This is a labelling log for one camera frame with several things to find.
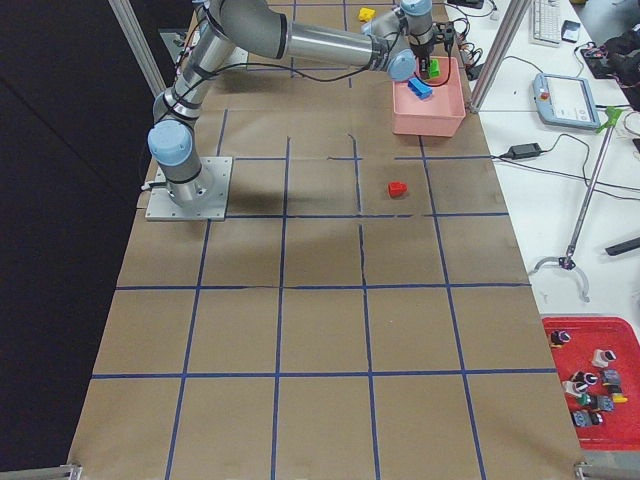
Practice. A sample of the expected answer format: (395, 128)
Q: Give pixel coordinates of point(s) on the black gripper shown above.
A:
(419, 50)

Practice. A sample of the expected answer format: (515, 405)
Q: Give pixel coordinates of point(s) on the green toy block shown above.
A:
(434, 71)

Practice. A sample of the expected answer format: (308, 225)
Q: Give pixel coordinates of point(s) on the blue toy block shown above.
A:
(419, 88)

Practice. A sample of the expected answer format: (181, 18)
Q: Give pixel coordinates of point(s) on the pink plastic box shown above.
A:
(440, 114)

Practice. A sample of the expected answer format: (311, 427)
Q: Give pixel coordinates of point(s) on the yellow toy block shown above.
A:
(366, 14)

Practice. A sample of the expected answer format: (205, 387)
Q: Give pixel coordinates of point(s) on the white keyboard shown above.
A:
(545, 23)

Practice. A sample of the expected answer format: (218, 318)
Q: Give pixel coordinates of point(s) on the red toy block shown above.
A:
(397, 189)

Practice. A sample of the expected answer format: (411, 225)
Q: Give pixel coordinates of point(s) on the black power adapter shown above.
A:
(524, 151)

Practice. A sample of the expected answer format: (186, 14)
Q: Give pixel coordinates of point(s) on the teach pendant tablet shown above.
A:
(565, 101)

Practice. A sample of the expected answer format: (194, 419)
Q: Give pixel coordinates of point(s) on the red parts tray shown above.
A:
(597, 361)

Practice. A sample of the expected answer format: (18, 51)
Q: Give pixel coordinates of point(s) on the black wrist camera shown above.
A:
(444, 33)

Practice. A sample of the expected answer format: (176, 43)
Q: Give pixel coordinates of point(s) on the aluminium frame post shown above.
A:
(506, 32)

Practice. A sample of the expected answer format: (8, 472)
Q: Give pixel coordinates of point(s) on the green handled grabber tool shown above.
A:
(566, 262)

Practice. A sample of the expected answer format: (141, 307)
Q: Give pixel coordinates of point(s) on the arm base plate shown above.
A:
(203, 198)

